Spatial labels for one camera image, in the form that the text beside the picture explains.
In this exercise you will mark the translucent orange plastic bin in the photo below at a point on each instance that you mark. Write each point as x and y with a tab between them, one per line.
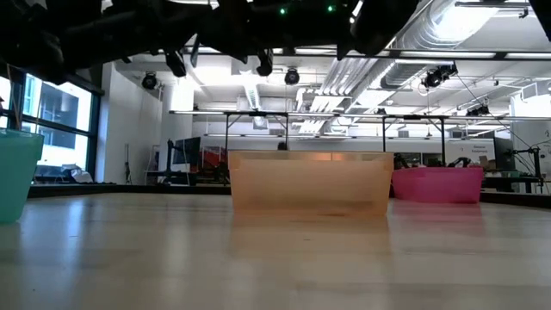
310	185

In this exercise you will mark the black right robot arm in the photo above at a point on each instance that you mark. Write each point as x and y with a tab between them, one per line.
379	26

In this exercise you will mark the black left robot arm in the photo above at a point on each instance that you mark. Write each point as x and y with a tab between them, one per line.
34	47

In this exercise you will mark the long ceiling light strip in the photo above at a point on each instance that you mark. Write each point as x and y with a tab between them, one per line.
447	54
316	51
521	55

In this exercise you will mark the black computer monitor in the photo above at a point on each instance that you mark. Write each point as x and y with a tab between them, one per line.
187	150
503	153

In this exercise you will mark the large black-framed window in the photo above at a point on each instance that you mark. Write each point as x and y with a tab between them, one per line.
56	129

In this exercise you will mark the red object behind monitor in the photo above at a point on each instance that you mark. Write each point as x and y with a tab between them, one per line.
213	159

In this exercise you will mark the crumpled grey bag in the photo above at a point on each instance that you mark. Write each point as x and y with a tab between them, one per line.
77	175

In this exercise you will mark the black ceiling spotlight cluster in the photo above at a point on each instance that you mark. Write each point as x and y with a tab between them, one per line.
478	111
439	75

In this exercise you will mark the translucent green plastic bin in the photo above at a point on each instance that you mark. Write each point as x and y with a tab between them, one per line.
17	181

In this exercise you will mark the translucent pink plastic bin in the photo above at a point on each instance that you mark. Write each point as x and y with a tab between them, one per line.
435	185

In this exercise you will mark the brown cardboard box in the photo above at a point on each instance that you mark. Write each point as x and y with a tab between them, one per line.
486	163

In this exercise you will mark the black dome ceiling camera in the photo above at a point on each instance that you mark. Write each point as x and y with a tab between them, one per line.
149	81
292	76

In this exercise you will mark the white ventilation duct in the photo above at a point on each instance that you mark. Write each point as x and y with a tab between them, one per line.
251	86

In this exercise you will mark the black metal stand frame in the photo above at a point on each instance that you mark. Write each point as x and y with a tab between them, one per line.
258	113
442	138

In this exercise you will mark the silver spiral air duct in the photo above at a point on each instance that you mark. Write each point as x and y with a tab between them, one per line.
430	43

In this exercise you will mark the white wall sign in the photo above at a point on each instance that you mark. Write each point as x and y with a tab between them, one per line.
473	150

